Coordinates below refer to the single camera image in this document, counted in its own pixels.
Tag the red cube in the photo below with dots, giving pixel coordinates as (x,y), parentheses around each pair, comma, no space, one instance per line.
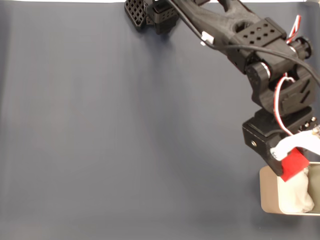
(293,165)

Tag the beige metal box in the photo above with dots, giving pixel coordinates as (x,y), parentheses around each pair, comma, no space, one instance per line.
(268,195)

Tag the white crumpled cloth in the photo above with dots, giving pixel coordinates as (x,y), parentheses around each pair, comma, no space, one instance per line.
(295,197)

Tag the dark grey table mat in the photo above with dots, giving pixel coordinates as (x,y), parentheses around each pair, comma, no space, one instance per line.
(125,125)

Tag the white camera board mount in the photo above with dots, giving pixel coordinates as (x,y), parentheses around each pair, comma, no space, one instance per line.
(295,140)

